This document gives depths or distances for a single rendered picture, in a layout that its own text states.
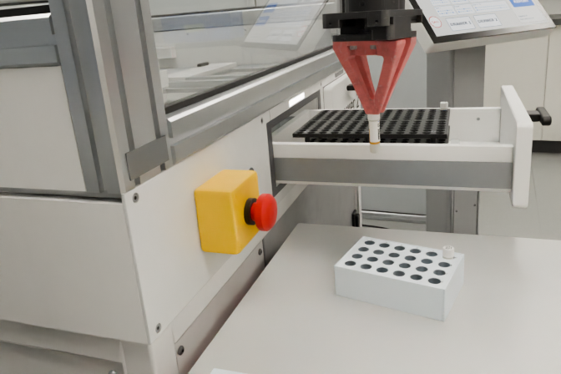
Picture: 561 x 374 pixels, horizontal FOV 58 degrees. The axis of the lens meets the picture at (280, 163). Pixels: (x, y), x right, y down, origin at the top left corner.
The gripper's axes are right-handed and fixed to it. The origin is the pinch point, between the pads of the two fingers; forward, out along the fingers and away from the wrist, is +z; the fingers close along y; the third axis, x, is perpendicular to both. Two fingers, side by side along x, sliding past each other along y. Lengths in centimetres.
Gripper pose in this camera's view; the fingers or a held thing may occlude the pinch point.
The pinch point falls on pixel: (375, 105)
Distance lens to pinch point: 52.2
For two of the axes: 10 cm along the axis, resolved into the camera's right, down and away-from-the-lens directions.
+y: -5.3, 2.6, -8.1
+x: 8.4, 1.0, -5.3
